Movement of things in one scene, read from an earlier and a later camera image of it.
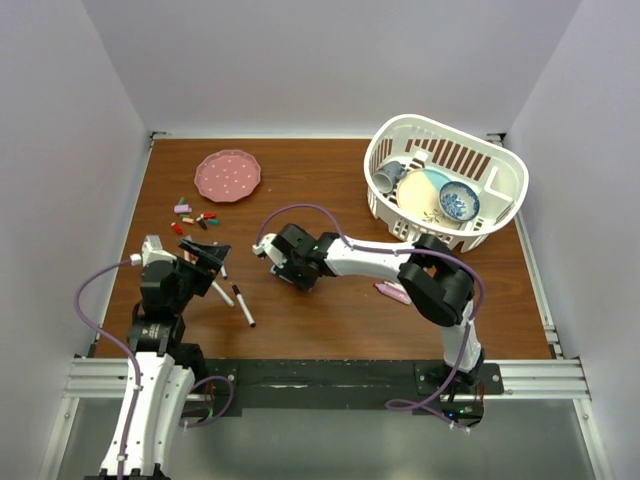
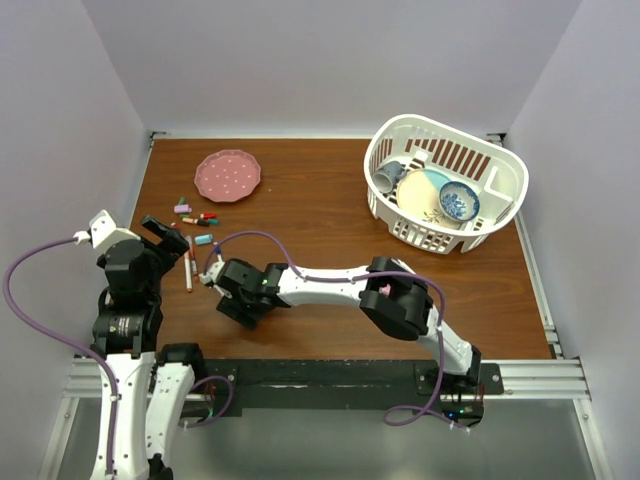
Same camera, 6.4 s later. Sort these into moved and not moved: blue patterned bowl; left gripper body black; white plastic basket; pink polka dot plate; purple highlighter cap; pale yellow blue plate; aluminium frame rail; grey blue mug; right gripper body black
Moved: left gripper body black; right gripper body black
Not moved: purple highlighter cap; blue patterned bowl; white plastic basket; grey blue mug; aluminium frame rail; pink polka dot plate; pale yellow blue plate
